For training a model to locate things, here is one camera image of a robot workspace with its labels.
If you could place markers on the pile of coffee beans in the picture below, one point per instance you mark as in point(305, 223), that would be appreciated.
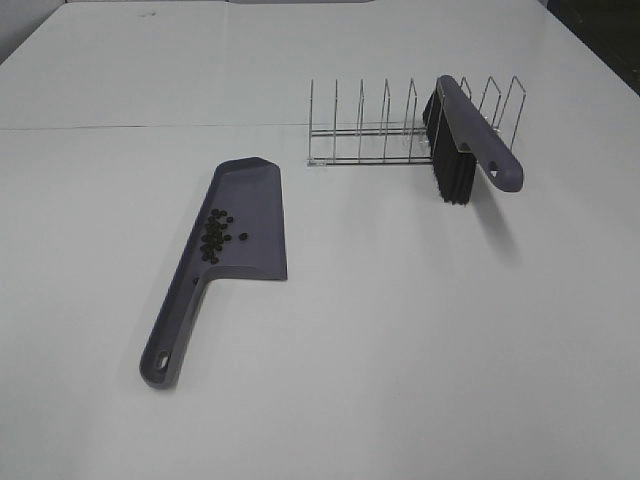
point(219, 232)

